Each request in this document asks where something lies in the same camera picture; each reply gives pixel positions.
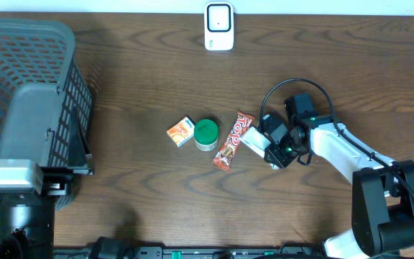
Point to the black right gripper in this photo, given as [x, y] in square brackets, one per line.
[279, 157]

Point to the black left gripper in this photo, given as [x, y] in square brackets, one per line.
[58, 183]

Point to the white green toothpaste box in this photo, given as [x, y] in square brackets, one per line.
[256, 141]

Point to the orange chocolate bar wrapper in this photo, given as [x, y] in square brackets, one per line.
[229, 148]

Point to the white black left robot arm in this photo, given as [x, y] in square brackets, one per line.
[28, 231]

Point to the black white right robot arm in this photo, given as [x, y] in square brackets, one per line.
[382, 207]

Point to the white barcode scanner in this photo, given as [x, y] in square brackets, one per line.
[218, 26]

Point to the grey plastic mesh basket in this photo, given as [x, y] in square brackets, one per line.
[39, 84]

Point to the green lid jar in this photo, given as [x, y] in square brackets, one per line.
[206, 134]

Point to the small orange box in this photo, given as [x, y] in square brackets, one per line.
[182, 132]

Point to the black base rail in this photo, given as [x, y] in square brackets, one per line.
[106, 247]

